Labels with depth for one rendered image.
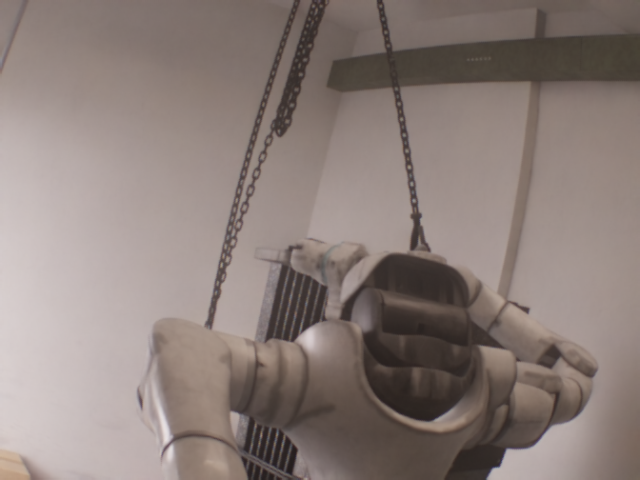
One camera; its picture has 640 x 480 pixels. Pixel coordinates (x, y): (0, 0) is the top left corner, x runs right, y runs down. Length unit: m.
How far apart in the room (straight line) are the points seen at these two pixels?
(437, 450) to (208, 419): 0.24
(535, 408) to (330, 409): 0.30
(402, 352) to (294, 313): 1.18
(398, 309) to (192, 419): 0.27
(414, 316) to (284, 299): 1.17
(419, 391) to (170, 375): 0.24
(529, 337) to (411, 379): 0.55
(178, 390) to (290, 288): 1.30
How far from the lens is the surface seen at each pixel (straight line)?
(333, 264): 1.50
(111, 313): 4.01
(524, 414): 1.01
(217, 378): 0.78
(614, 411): 2.72
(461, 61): 3.55
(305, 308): 1.97
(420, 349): 0.86
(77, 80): 3.92
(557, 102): 3.26
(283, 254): 1.58
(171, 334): 0.81
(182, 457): 0.68
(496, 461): 2.02
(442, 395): 0.85
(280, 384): 0.86
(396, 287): 0.92
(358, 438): 0.83
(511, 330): 1.38
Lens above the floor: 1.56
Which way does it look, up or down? 3 degrees up
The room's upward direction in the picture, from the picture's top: 13 degrees clockwise
